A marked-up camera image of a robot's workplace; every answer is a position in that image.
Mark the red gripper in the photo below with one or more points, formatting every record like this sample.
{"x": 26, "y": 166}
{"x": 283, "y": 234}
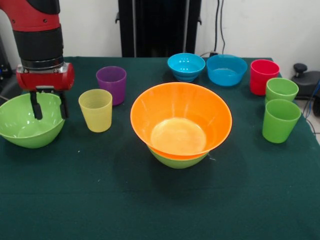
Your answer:
{"x": 45, "y": 81}

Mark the green plastic bowl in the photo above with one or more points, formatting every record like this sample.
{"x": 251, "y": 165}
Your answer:
{"x": 22, "y": 135}
{"x": 180, "y": 162}

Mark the yellow plastic cup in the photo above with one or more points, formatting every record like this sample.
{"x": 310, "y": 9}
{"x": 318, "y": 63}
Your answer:
{"x": 96, "y": 115}

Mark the large orange plastic bowl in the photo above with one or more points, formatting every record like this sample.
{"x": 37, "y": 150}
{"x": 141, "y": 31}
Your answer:
{"x": 180, "y": 120}

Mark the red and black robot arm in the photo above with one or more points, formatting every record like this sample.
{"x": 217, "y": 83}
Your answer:
{"x": 37, "y": 37}

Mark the purple plastic cup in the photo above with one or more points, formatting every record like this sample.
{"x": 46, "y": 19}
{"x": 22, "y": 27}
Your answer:
{"x": 113, "y": 85}

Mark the dark green table cloth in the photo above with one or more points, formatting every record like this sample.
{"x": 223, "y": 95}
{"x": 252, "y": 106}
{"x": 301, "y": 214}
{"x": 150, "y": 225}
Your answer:
{"x": 100, "y": 200}

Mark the ribbed cyan plastic bowl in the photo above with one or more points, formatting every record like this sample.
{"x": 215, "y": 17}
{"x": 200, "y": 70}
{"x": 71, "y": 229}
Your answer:
{"x": 186, "y": 67}

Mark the translucent blue plastic bowl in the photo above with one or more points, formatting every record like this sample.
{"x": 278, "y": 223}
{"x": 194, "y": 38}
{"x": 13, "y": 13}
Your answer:
{"x": 226, "y": 72}

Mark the red plastic cup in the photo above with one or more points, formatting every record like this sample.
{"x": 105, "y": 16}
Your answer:
{"x": 261, "y": 77}

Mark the green plastic cup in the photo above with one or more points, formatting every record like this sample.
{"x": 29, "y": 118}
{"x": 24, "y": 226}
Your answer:
{"x": 281, "y": 90}
{"x": 280, "y": 122}

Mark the black stand base with knob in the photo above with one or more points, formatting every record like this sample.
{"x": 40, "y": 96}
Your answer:
{"x": 310, "y": 80}

